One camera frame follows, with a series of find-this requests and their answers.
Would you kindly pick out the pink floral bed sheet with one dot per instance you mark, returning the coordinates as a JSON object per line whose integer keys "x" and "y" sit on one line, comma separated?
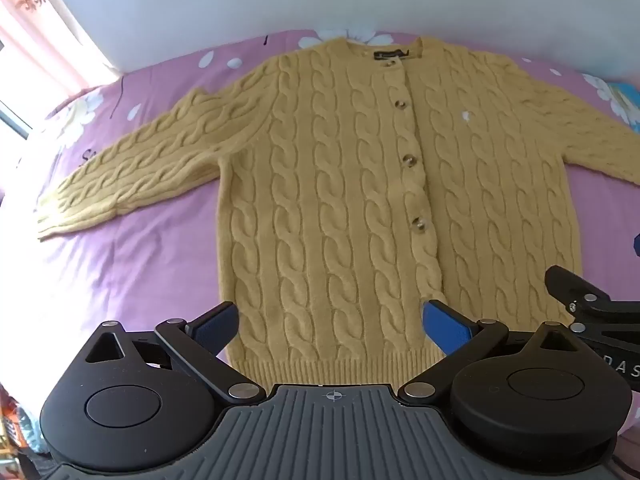
{"x": 145, "y": 245}

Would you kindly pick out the blue and yellow pillow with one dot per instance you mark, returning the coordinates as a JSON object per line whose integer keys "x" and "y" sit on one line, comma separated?
{"x": 626, "y": 105}

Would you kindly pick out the pink and white curtain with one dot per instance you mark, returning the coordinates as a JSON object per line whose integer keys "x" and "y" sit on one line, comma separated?
{"x": 47, "y": 45}

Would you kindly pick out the window frame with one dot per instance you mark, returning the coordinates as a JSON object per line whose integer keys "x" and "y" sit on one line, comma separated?
{"x": 12, "y": 120}

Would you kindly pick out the colourful patterned clutter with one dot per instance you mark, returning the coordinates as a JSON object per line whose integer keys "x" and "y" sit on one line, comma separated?
{"x": 15, "y": 427}

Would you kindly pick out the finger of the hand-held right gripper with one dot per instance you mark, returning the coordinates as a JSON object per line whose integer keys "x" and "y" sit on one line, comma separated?
{"x": 636, "y": 244}
{"x": 575, "y": 287}

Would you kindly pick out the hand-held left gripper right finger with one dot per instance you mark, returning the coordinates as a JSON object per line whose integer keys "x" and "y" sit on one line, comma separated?
{"x": 448, "y": 326}

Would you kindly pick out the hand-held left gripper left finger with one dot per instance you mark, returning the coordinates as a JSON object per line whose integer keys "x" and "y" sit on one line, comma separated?
{"x": 218, "y": 324}

